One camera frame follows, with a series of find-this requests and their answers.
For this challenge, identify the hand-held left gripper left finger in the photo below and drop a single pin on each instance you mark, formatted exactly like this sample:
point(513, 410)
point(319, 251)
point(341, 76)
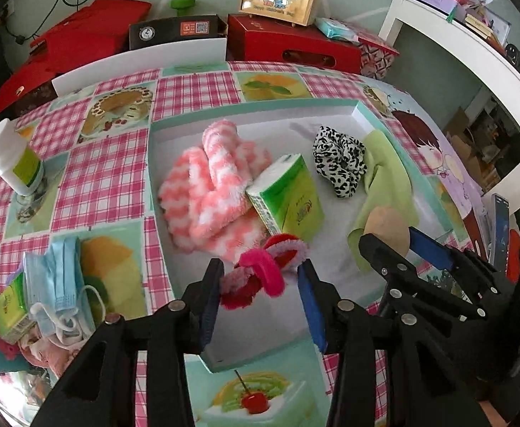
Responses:
point(206, 324)

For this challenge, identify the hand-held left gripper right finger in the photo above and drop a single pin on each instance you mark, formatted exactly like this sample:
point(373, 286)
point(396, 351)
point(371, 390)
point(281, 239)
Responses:
point(311, 311)

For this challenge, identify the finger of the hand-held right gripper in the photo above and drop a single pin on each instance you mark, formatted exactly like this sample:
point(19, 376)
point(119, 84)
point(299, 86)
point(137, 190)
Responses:
point(382, 253)
point(431, 249)

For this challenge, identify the beige oval sponge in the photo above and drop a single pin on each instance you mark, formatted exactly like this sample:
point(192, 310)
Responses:
point(386, 229)

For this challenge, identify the white shallow box teal rim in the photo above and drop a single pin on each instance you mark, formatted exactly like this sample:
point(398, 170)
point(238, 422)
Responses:
point(331, 218)

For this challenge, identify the light green cloth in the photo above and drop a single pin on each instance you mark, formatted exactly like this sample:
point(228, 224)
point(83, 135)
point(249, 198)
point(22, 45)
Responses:
point(389, 173)

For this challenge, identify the leopard print scrunchie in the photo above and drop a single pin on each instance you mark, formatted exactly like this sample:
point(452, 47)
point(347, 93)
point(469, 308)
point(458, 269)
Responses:
point(337, 160)

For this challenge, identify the green tissue pack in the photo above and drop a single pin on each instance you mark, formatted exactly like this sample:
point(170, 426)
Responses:
point(10, 316)
point(293, 200)

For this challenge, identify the pink white fuzzy socks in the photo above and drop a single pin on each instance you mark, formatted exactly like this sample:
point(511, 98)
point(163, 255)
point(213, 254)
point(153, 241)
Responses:
point(211, 195)

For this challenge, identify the blue face mask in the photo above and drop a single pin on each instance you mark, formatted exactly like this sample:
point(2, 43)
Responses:
point(59, 275)

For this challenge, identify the pink printed cloth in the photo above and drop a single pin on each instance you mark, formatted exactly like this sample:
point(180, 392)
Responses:
point(50, 353)

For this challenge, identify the person's right forearm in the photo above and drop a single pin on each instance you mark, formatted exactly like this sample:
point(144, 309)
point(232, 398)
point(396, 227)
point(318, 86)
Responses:
point(493, 414)

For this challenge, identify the dark smartphone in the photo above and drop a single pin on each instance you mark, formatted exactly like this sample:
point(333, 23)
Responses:
point(502, 231)

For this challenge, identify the cardboard boxes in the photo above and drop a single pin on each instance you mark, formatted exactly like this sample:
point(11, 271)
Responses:
point(462, 129)

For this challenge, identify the checkered printed tablecloth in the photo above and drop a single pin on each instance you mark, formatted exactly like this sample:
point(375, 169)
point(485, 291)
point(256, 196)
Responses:
point(108, 178)

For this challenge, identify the red patterned box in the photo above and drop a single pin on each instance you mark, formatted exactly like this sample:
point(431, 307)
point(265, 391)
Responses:
point(375, 53)

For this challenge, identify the white desk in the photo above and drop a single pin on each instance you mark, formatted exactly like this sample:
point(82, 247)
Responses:
point(442, 35)

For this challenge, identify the red gift box right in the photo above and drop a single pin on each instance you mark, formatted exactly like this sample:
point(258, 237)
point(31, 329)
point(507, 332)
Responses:
point(293, 42)

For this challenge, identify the stack of books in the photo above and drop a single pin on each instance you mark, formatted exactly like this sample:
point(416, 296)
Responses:
point(482, 24)

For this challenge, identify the light blue wipes pack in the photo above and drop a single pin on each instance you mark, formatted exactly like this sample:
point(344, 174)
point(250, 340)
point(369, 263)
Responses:
point(335, 26)

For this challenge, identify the white pill bottle green label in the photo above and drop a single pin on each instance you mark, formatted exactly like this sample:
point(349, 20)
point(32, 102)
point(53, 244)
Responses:
point(15, 160)

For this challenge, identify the dark brown patterned box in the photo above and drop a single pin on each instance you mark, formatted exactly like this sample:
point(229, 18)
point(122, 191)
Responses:
point(35, 98)

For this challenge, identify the black box orange label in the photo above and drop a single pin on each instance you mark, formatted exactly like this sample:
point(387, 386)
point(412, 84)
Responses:
point(175, 31)

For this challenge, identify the red box gold clasp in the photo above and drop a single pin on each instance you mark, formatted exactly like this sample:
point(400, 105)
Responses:
point(19, 82)

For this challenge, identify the green dumbbell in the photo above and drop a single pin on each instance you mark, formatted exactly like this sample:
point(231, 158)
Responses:
point(183, 4)

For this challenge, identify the flat red gift box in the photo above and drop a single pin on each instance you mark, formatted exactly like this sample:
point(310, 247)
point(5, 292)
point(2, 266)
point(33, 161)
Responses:
point(95, 20)

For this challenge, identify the wall socket with plug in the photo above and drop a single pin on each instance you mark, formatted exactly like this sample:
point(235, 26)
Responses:
point(4, 12)

